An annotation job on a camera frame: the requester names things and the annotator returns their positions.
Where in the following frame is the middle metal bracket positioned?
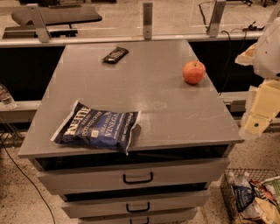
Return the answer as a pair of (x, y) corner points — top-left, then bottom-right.
(143, 3), (153, 39)

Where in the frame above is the blue chip bag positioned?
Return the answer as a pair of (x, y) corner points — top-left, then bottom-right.
(51, 101), (141, 154)

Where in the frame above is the top grey drawer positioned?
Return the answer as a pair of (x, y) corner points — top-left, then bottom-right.
(38, 157), (229, 195)

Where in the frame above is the black snack bar wrapper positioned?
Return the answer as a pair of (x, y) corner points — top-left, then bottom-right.
(102, 46), (129, 64)

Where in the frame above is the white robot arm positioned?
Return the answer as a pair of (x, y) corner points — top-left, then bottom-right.
(234, 17), (280, 140)

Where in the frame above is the grey drawer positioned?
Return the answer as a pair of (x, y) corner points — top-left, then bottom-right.
(78, 207), (197, 224)
(62, 190), (210, 219)
(38, 157), (229, 195)

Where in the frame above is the middle grey drawer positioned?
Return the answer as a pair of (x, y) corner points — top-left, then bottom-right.
(62, 190), (210, 219)

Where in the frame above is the red apple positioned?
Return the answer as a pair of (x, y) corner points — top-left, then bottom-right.
(183, 60), (206, 85)

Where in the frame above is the right metal bracket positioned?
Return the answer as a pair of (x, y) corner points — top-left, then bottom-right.
(206, 0), (226, 38)

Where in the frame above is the left metal bracket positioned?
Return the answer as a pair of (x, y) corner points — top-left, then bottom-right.
(26, 3), (51, 43)

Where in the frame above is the bottom grey drawer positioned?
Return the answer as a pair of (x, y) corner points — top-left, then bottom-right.
(78, 207), (197, 224)

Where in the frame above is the black floor cable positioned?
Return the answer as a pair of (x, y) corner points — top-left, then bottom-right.
(0, 136), (57, 224)

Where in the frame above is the wire basket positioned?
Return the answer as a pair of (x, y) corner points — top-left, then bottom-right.
(220, 168), (277, 224)

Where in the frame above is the blue snack bag in basket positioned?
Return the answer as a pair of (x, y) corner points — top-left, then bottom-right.
(233, 185), (255, 212)

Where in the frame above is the metal bracket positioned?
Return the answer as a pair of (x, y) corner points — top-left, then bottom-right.
(143, 3), (153, 39)
(26, 3), (51, 43)
(206, 0), (226, 38)

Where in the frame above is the clear plastic water bottle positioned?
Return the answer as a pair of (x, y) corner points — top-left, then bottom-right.
(0, 84), (17, 109)

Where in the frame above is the grey cabinet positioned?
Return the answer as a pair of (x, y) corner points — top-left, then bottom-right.
(19, 40), (239, 224)

